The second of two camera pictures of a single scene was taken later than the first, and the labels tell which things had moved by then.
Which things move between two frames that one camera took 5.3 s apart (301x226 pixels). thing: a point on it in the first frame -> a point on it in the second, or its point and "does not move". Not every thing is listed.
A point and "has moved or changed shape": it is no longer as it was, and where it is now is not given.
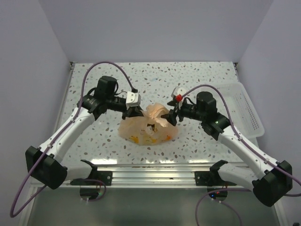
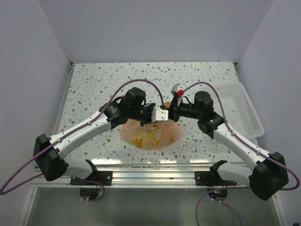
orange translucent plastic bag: (149, 128) has moved or changed shape
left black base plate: (95, 178) does not move
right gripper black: (171, 117) does not move
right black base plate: (210, 178) does not move
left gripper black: (132, 111) -> (149, 120)
